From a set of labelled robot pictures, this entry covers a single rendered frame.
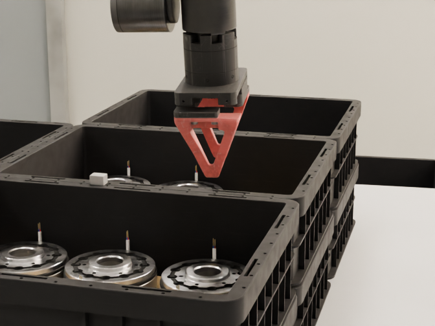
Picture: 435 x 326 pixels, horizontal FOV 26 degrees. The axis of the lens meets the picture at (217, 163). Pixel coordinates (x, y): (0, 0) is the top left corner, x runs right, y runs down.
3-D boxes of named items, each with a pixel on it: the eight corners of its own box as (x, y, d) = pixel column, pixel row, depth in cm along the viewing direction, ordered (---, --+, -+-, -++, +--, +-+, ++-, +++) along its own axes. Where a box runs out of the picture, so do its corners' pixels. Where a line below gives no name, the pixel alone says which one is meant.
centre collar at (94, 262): (138, 260, 107) (138, 255, 107) (122, 275, 102) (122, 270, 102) (98, 256, 108) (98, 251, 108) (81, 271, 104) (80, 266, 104)
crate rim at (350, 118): (362, 113, 163) (362, 99, 162) (338, 155, 135) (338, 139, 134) (142, 101, 173) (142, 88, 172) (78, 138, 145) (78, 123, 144)
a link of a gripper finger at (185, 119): (177, 184, 100) (171, 99, 96) (188, 161, 106) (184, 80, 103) (241, 185, 99) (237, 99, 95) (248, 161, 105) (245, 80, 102)
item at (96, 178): (107, 182, 113) (107, 173, 112) (103, 185, 111) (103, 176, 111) (94, 182, 113) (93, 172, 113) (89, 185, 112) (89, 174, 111)
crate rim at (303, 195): (338, 155, 135) (338, 139, 134) (301, 219, 107) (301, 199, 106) (78, 138, 145) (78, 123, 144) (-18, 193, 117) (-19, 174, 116)
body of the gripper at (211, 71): (174, 110, 97) (169, 39, 94) (191, 83, 106) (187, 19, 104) (237, 110, 96) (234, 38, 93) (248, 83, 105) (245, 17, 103)
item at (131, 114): (358, 167, 165) (361, 103, 162) (334, 218, 137) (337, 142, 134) (144, 152, 175) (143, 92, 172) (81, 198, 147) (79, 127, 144)
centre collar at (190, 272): (232, 268, 104) (232, 263, 104) (227, 285, 100) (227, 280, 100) (188, 266, 105) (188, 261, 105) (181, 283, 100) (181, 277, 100)
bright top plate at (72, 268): (167, 259, 109) (167, 253, 109) (136, 291, 99) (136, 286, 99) (87, 250, 112) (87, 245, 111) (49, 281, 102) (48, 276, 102)
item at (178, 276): (257, 265, 107) (257, 260, 107) (248, 301, 97) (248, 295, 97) (170, 261, 108) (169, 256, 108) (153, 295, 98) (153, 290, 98)
